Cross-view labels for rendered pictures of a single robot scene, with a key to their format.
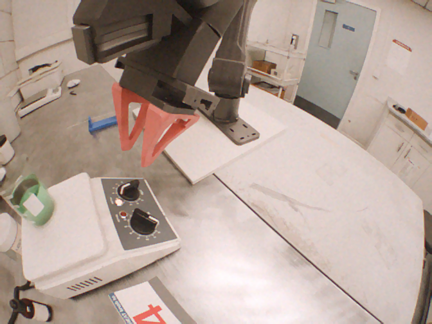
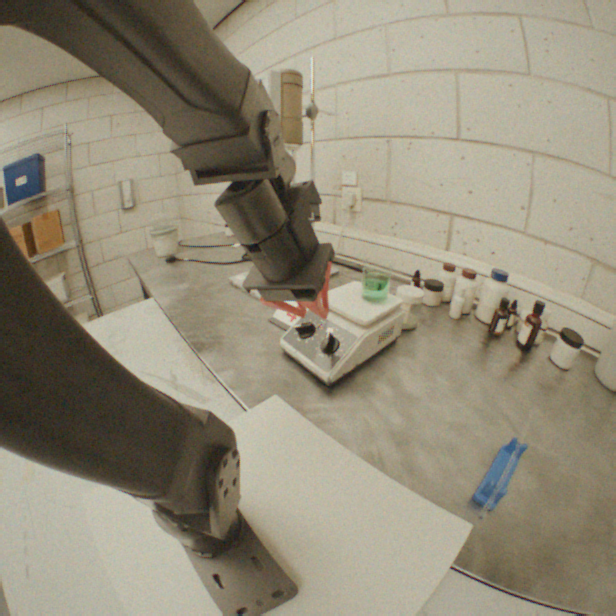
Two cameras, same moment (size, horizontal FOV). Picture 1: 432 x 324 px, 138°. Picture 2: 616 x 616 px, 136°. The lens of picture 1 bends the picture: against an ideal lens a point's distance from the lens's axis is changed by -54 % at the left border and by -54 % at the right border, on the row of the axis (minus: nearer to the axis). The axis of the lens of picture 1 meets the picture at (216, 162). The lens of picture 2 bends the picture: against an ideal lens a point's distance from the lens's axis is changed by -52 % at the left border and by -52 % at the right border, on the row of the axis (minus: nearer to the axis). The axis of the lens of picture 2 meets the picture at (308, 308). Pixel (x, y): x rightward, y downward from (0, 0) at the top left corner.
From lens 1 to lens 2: 0.46 m
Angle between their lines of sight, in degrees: 109
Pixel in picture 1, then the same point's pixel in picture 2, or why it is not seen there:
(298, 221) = (178, 367)
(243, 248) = (234, 352)
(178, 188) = (292, 393)
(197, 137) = (274, 466)
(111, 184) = (346, 339)
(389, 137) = not seen: outside the picture
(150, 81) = not seen: hidden behind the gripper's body
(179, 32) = not seen: hidden behind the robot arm
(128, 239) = (310, 315)
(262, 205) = (204, 381)
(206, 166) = (258, 413)
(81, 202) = (347, 307)
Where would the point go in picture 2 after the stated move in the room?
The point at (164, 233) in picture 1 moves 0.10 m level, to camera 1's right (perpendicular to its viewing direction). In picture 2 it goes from (291, 335) to (235, 334)
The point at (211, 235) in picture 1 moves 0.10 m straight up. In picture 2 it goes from (258, 359) to (252, 309)
